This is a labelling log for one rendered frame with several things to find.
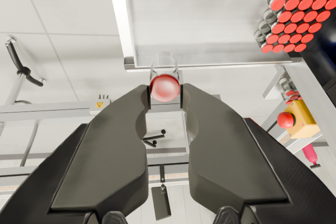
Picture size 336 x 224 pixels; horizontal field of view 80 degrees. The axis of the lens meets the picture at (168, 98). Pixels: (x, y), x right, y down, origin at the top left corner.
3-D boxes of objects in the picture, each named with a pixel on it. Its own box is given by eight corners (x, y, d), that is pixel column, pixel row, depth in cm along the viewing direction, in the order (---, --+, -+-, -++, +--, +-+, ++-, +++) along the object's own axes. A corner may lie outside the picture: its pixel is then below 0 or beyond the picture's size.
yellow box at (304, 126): (321, 97, 49) (337, 124, 45) (304, 113, 55) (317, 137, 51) (291, 99, 49) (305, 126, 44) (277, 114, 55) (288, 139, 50)
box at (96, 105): (110, 98, 127) (108, 110, 122) (111, 102, 131) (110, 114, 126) (90, 99, 126) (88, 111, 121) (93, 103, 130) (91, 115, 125)
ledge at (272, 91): (331, 63, 54) (335, 68, 53) (304, 92, 65) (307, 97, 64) (281, 65, 53) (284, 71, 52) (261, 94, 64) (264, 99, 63)
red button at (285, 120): (295, 108, 49) (302, 122, 47) (287, 116, 52) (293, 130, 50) (280, 109, 49) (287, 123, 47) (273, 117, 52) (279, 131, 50)
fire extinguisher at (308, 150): (284, 131, 306) (301, 170, 273) (294, 123, 286) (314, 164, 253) (299, 130, 309) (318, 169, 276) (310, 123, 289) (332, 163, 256)
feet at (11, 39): (14, 34, 136) (6, 48, 128) (49, 82, 177) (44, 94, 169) (2, 34, 136) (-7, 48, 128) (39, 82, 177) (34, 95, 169)
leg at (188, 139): (183, 57, 156) (200, 155, 112) (182, 66, 163) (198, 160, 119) (171, 58, 155) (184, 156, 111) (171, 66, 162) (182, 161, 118)
